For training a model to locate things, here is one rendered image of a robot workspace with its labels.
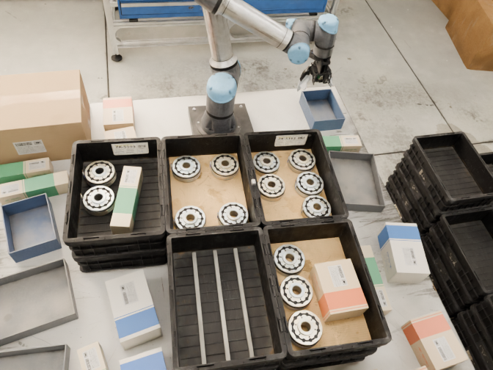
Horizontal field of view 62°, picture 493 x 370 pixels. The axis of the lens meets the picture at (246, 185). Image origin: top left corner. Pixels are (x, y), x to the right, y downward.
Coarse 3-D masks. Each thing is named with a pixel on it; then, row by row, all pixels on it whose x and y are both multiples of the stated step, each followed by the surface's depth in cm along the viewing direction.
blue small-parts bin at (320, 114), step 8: (304, 96) 197; (312, 96) 198; (320, 96) 200; (328, 96) 201; (304, 104) 192; (312, 104) 199; (320, 104) 200; (328, 104) 200; (336, 104) 193; (304, 112) 194; (312, 112) 196; (320, 112) 196; (328, 112) 197; (336, 112) 194; (312, 120) 186; (320, 120) 184; (328, 120) 185; (336, 120) 186; (344, 120) 187; (312, 128) 187; (320, 128) 188; (328, 128) 190; (336, 128) 191
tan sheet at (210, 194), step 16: (208, 160) 157; (208, 176) 152; (240, 176) 154; (176, 192) 147; (192, 192) 147; (208, 192) 148; (224, 192) 149; (240, 192) 150; (176, 208) 143; (208, 208) 144; (208, 224) 141
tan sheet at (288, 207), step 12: (252, 156) 160; (288, 168) 158; (288, 180) 155; (288, 192) 152; (324, 192) 153; (264, 204) 148; (276, 204) 148; (288, 204) 149; (300, 204) 149; (276, 216) 145; (288, 216) 146; (300, 216) 146
